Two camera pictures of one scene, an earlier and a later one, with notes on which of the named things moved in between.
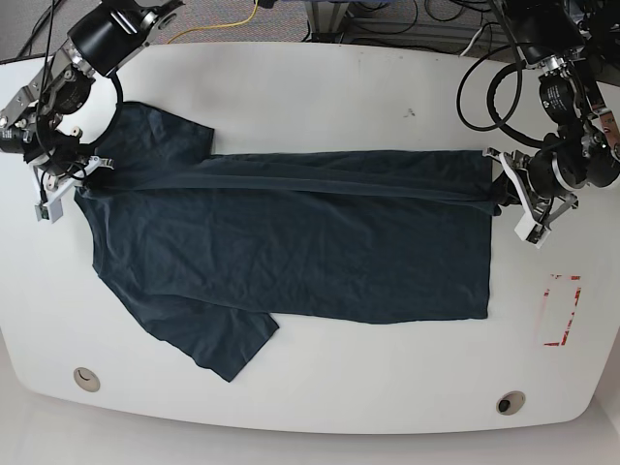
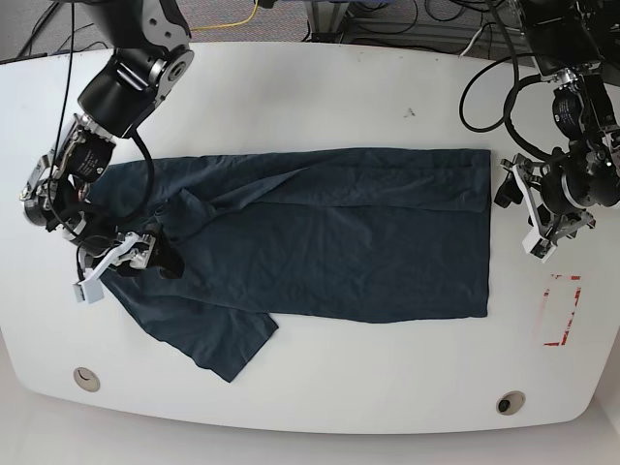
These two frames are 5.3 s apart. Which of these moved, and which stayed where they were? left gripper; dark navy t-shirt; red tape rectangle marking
Moved: left gripper
Stayed: dark navy t-shirt; red tape rectangle marking
